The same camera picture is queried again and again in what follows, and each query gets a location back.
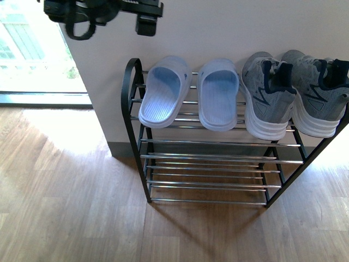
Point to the light blue slipper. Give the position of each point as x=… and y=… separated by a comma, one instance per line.
x=217, y=87
x=167, y=85

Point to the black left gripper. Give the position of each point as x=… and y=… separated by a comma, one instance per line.
x=99, y=13

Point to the grey sneaker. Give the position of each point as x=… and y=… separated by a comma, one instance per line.
x=266, y=85
x=322, y=93

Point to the grey sneaker front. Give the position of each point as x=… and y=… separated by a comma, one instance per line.
x=266, y=85

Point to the black metal shoe rack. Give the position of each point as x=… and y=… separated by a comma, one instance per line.
x=177, y=162

